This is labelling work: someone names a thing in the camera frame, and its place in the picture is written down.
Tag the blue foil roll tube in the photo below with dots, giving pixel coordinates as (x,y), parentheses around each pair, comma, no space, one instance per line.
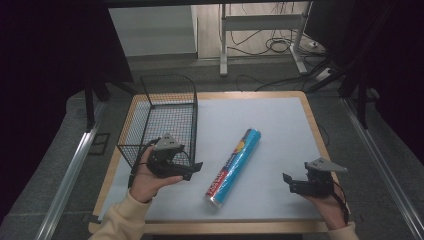
(233,168)

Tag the white metal desk frame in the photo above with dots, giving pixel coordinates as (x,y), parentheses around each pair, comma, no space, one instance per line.
(263,23)

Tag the white cabinet panel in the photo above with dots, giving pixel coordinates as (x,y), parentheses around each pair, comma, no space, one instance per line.
(153,30)

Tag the grey table mat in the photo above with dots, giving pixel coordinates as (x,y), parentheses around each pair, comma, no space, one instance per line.
(266,133)

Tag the white power strip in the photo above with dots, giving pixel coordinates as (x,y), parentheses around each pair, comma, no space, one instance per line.
(325,74)

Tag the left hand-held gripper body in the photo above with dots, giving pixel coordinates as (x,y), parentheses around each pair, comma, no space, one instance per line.
(163,156)

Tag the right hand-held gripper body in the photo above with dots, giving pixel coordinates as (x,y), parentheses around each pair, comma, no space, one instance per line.
(316,181)

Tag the person's right hand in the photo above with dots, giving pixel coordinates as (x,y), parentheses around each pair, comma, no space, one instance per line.
(325,208)

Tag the black stand legs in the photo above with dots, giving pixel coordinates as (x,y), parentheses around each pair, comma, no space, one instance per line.
(358,93)
(96,96)

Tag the person's left hand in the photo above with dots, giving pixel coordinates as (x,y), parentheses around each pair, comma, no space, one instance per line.
(148,181)

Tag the aluminium floor rail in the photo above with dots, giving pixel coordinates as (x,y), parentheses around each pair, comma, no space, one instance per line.
(68,181)
(383,166)

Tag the dark curtain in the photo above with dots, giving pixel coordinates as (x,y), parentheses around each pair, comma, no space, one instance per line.
(383,50)
(50,83)

